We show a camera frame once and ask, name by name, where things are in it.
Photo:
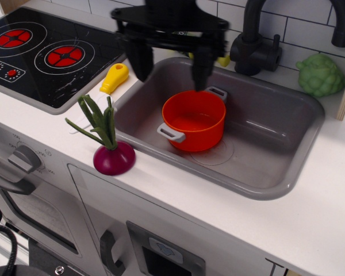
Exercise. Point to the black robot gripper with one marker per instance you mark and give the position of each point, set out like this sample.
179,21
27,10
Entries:
176,25

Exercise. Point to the purple toy beet green leaves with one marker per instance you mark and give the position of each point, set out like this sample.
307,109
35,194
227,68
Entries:
113,157

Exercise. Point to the grey plastic sink basin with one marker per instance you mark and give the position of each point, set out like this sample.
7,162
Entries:
244,134

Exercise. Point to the yellow toy oil bottle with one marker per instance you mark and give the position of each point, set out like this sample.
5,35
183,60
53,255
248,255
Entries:
221,60

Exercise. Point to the black toy faucet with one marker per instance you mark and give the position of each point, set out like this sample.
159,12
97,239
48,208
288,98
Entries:
252,54

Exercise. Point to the black toy stovetop red burners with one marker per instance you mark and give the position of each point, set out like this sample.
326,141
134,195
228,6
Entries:
48,62

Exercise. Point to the green toy artichoke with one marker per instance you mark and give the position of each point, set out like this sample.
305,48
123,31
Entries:
319,76

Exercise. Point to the grey oven knob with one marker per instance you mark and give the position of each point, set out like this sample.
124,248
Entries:
25,159

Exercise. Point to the grey dishwasher control panel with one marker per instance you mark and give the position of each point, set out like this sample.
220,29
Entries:
158,256

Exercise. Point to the toy knife yellow handle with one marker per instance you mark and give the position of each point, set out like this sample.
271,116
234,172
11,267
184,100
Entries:
117,74

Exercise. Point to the orange toy pot grey handles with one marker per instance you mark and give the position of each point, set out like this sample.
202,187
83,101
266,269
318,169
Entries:
193,121

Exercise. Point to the dark grey cabinet handle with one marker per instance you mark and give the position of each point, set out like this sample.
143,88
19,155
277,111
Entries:
106,243

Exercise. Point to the grey oven door handle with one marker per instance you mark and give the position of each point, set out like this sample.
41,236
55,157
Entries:
20,187

